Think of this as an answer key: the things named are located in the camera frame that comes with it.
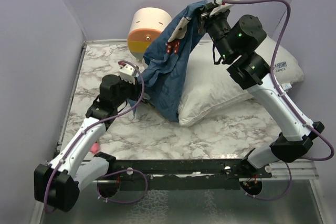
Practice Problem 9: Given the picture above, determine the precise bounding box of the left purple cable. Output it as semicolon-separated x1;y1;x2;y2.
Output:
43;60;149;214

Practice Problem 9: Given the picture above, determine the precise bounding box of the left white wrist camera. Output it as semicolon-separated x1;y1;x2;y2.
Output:
118;61;139;84

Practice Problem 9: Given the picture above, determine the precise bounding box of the aluminium frame rail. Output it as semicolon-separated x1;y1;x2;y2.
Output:
270;159;319;180

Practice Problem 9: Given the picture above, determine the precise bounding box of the pink capped small bottle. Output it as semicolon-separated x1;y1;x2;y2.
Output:
90;142;100;154

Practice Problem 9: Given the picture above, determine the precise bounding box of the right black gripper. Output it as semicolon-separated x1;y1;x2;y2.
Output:
193;2;234;63

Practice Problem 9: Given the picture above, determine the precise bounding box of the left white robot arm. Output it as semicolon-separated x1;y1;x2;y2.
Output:
34;74;144;212

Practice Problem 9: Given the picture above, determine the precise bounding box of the blue patterned pillowcase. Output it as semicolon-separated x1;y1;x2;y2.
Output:
142;0;207;122

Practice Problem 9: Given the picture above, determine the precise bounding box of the round pastel drawer cabinet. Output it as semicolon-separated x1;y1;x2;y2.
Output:
127;7;172;61

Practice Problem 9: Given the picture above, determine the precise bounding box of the white pillow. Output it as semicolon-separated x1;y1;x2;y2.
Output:
178;36;304;126

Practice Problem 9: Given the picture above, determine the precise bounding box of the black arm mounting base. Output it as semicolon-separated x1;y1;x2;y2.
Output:
86;155;274;192

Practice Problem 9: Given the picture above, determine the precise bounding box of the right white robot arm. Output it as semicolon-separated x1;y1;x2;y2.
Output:
198;3;324;177

